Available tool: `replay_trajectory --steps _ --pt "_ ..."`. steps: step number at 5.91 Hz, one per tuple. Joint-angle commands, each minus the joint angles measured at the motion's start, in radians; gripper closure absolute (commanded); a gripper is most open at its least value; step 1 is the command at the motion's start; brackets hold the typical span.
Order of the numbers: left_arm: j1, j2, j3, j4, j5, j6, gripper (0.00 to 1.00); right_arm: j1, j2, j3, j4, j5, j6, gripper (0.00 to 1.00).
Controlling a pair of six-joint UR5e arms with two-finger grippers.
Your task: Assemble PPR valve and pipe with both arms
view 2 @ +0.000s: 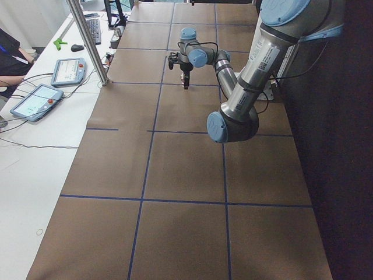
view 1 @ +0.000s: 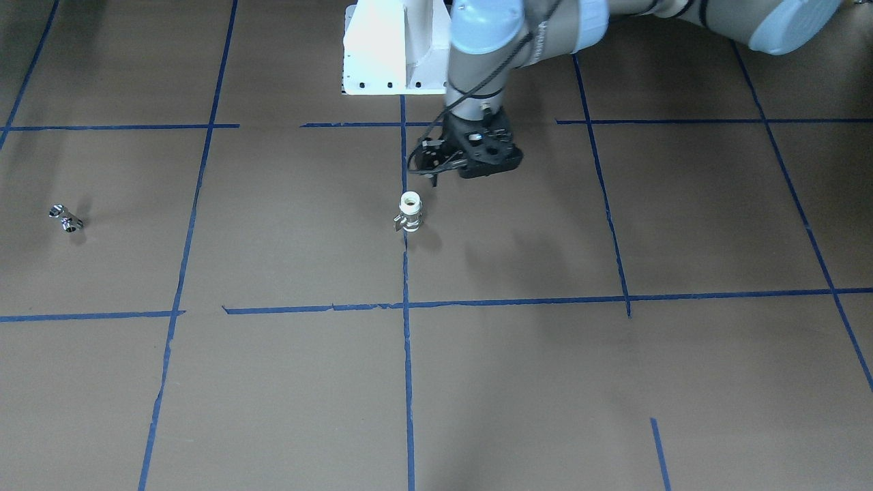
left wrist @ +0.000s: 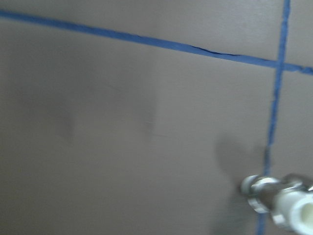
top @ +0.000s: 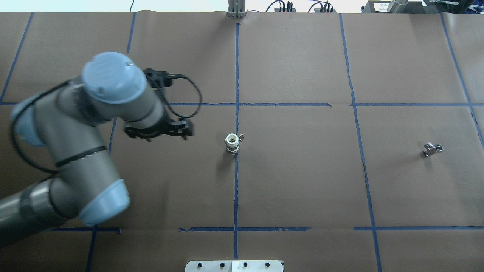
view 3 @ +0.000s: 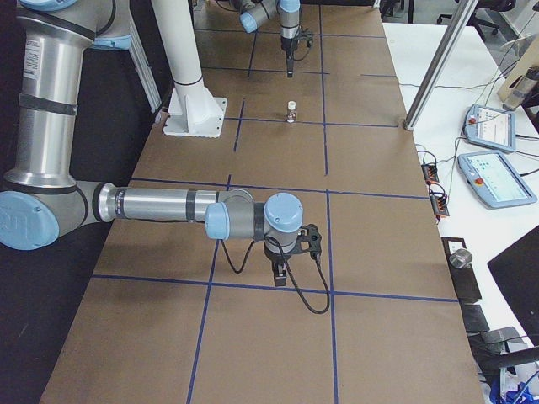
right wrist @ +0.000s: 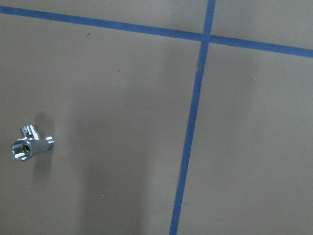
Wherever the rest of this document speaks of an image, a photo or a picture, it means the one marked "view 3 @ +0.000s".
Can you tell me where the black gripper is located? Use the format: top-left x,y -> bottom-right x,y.
264,250 -> 293,287
280,36 -> 296,77

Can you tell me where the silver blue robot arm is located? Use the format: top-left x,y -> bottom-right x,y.
1,1 -> 304,286
217,0 -> 312,78

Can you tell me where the near orange black connector box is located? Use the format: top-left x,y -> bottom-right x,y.
429,192 -> 450,220

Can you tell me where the orange black connector box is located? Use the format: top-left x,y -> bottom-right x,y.
429,192 -> 450,220
421,163 -> 440,184

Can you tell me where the metal cylinder on black plate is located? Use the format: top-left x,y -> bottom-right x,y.
441,237 -> 482,304

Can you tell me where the far orange black connector box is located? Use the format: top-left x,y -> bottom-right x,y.
421,163 -> 440,184

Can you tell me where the far teach pendant tablet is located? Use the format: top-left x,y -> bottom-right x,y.
463,104 -> 516,153

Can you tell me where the teach pendant tablet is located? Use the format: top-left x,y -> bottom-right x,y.
463,104 -> 516,153
457,151 -> 537,209

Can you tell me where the wooden stand with bottle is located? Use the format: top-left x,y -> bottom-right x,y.
498,34 -> 538,110

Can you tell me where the near teach pendant tablet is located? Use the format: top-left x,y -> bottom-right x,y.
457,151 -> 537,209

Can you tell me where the black monitor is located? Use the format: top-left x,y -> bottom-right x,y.
488,226 -> 538,344

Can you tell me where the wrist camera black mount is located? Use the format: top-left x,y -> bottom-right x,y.
295,224 -> 322,262
296,28 -> 313,49

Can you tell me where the white central pedestal column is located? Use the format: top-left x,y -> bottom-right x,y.
152,0 -> 227,138

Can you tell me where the aluminium frame post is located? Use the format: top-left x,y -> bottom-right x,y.
403,0 -> 478,131

